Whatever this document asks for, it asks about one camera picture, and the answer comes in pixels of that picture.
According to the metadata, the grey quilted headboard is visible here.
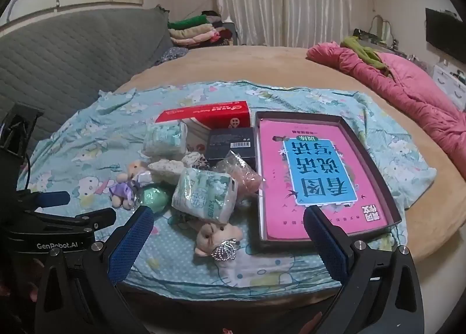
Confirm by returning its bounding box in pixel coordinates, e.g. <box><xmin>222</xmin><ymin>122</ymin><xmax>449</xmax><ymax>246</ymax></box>
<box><xmin>0</xmin><ymin>7</ymin><xmax>173</xmax><ymax>175</ymax></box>

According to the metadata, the red tissue box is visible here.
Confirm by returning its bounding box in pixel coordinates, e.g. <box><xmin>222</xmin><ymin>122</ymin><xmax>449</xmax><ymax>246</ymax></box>
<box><xmin>155</xmin><ymin>100</ymin><xmax>255</xmax><ymax>154</ymax></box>

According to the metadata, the green white tissue pack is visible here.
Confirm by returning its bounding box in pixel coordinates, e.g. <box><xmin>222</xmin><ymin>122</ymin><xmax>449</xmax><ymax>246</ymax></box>
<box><xmin>171</xmin><ymin>167</ymin><xmax>239</xmax><ymax>222</ymax></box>
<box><xmin>142</xmin><ymin>121</ymin><xmax>188</xmax><ymax>160</ymax></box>

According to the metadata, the plush bear purple dress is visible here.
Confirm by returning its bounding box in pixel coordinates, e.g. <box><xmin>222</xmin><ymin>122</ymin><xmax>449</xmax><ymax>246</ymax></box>
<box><xmin>109</xmin><ymin>159</ymin><xmax>155</xmax><ymax>209</ymax></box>

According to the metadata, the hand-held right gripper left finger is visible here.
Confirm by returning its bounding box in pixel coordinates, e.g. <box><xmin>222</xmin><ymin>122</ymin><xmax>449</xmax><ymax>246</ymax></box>
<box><xmin>34</xmin><ymin>206</ymin><xmax>155</xmax><ymax>334</ymax></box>

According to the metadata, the curved frame mirror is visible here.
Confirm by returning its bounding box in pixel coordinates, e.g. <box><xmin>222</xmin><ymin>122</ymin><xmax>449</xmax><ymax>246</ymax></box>
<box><xmin>370</xmin><ymin>15</ymin><xmax>393</xmax><ymax>44</ymax></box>

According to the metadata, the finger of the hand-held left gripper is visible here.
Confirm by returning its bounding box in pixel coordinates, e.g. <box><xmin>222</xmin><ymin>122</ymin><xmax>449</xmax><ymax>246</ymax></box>
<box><xmin>15</xmin><ymin>190</ymin><xmax>70</xmax><ymax>211</ymax></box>
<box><xmin>22</xmin><ymin>207</ymin><xmax>117</xmax><ymax>238</ymax></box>

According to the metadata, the dark blue box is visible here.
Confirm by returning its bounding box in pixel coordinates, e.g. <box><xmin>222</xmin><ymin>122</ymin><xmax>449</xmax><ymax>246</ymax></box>
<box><xmin>204</xmin><ymin>127</ymin><xmax>255</xmax><ymax>171</ymax></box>

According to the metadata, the light blue cartoon printed blanket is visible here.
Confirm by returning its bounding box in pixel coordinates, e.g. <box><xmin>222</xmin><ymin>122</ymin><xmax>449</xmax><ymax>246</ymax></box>
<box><xmin>16</xmin><ymin>79</ymin><xmax>437</xmax><ymax>291</ymax></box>

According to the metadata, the stack of folded clothes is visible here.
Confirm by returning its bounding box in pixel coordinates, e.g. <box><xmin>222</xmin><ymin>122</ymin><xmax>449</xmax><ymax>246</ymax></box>
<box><xmin>167</xmin><ymin>10</ymin><xmax>239</xmax><ymax>47</ymax></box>

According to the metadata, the dark shallow box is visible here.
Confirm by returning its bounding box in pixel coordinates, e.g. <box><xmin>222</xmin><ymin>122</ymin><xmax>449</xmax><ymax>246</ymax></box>
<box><xmin>253</xmin><ymin>110</ymin><xmax>403</xmax><ymax>253</ymax></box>

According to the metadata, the beige bed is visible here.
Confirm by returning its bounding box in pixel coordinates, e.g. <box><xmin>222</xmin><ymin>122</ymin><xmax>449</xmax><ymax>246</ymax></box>
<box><xmin>22</xmin><ymin>45</ymin><xmax>466</xmax><ymax>269</ymax></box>

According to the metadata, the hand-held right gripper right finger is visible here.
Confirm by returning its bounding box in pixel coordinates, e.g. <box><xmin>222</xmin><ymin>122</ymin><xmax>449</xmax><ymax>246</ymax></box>
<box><xmin>303</xmin><ymin>205</ymin><xmax>425</xmax><ymax>334</ymax></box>

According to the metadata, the cluttered dressing table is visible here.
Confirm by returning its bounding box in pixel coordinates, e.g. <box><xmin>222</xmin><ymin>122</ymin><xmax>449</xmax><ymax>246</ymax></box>
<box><xmin>351</xmin><ymin>29</ymin><xmax>432</xmax><ymax>63</ymax></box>

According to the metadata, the black wall television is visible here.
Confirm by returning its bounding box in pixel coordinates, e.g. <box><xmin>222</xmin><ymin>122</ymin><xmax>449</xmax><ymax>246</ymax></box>
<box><xmin>425</xmin><ymin>8</ymin><xmax>466</xmax><ymax>63</ymax></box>

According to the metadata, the pink item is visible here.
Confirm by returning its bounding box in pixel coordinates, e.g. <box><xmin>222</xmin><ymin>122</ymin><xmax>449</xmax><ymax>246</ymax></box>
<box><xmin>215</xmin><ymin>148</ymin><xmax>268</xmax><ymax>204</ymax></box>

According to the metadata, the pink book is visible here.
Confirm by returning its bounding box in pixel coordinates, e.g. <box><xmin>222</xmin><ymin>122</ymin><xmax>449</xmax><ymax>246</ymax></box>
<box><xmin>257</xmin><ymin>119</ymin><xmax>390</xmax><ymax>242</ymax></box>

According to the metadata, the leopard print scrunchie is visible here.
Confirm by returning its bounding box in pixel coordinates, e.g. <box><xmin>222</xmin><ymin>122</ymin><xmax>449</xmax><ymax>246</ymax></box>
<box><xmin>182</xmin><ymin>151</ymin><xmax>212</xmax><ymax>171</ymax></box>

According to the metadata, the green makeup sponge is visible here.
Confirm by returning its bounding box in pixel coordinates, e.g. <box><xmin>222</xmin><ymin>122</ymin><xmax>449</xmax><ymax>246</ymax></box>
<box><xmin>136</xmin><ymin>185</ymin><xmax>172</xmax><ymax>213</ymax></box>

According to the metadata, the white drawer cabinet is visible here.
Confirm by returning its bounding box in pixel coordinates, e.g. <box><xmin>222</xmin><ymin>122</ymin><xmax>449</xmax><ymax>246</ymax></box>
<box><xmin>433</xmin><ymin>63</ymin><xmax>466</xmax><ymax>111</ymax></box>

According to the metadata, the plush bear silver crown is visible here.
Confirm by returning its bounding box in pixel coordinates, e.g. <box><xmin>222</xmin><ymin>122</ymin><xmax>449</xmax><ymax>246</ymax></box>
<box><xmin>193</xmin><ymin>223</ymin><xmax>244</xmax><ymax>261</ymax></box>

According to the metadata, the dark floral cloth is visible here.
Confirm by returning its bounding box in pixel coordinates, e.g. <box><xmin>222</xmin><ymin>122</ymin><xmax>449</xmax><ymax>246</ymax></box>
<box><xmin>156</xmin><ymin>46</ymin><xmax>190</xmax><ymax>65</ymax></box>

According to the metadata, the white floral scrunchie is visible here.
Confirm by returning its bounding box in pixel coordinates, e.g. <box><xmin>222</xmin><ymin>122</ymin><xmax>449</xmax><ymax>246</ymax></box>
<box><xmin>147</xmin><ymin>159</ymin><xmax>190</xmax><ymax>185</ymax></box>

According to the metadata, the pink quilt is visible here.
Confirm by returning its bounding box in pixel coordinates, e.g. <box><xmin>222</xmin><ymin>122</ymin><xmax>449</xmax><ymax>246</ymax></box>
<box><xmin>306</xmin><ymin>41</ymin><xmax>466</xmax><ymax>175</ymax></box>

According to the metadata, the green cloth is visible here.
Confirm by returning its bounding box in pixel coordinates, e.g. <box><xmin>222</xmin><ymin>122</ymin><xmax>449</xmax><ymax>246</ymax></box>
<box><xmin>340</xmin><ymin>36</ymin><xmax>394</xmax><ymax>78</ymax></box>

